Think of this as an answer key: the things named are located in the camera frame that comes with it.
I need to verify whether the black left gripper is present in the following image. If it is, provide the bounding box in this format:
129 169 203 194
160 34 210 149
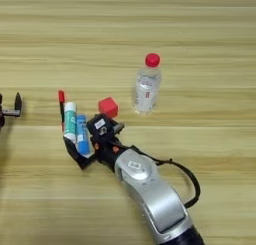
0 91 24 131

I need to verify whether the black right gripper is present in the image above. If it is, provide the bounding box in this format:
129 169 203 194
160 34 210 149
62 122 135 173

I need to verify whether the blue glue stick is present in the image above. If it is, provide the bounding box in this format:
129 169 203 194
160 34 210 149
75 113 92 156

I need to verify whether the green and white glue stick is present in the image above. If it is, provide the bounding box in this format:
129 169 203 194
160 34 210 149
62 101 78 144

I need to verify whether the red marker pen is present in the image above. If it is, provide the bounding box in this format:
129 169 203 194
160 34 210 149
57 89 66 134

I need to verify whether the red cube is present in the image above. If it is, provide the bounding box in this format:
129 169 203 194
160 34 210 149
97 96 120 119

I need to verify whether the clear bottle with red cap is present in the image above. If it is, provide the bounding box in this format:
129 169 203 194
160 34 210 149
132 52 163 116

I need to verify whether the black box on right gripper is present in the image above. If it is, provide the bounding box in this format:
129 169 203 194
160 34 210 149
85 113 118 144

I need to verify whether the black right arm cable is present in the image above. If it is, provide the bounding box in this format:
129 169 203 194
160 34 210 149
132 146 202 210

